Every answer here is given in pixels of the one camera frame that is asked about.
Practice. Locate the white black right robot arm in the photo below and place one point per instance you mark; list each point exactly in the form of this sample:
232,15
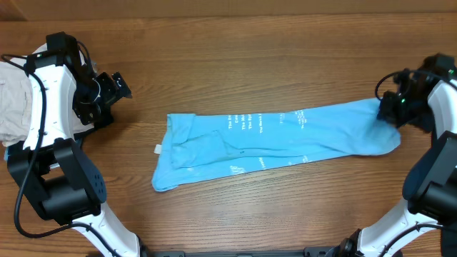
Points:
429,190

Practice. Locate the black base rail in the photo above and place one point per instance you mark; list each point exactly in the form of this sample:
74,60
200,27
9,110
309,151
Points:
322,251

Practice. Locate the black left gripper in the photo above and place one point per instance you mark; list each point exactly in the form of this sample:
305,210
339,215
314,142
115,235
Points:
113,93

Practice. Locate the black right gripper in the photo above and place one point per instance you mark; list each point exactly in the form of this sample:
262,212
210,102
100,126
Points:
388,114

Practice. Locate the blue folded jeans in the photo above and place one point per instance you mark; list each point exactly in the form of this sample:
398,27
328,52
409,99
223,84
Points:
7,153

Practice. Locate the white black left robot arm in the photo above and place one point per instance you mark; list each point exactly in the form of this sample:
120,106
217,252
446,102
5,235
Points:
53,173

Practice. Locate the black garment at right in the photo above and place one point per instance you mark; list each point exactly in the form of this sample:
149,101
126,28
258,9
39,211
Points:
448,244

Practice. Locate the beige folded garment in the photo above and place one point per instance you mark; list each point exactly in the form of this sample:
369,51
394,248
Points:
21,99

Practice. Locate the black folded garment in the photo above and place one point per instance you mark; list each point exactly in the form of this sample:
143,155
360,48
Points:
15,137

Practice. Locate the light blue printed t-shirt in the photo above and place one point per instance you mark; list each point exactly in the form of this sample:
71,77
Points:
201,148

